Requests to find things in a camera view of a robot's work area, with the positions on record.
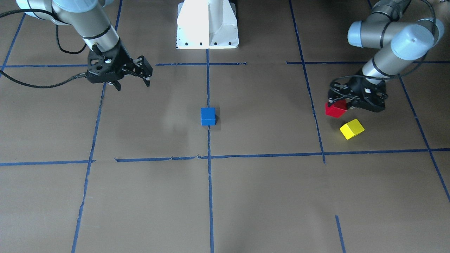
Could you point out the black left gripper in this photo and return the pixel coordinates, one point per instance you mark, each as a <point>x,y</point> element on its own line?
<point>357,86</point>

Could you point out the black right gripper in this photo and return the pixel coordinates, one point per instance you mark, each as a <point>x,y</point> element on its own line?
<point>123,57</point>

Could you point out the red wooden block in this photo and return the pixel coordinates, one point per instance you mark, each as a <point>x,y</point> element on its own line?
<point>336,109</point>

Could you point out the yellow wooden block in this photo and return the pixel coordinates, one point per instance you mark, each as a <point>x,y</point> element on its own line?
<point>351,129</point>

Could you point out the blue wooden block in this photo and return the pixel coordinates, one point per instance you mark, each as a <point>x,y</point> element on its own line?
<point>208,116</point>

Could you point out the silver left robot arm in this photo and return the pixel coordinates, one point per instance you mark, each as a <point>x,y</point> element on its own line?
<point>399,44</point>

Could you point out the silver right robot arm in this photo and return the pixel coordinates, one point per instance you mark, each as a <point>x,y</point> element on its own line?
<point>86,16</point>

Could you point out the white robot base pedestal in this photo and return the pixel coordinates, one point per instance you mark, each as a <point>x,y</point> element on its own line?
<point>207,24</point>

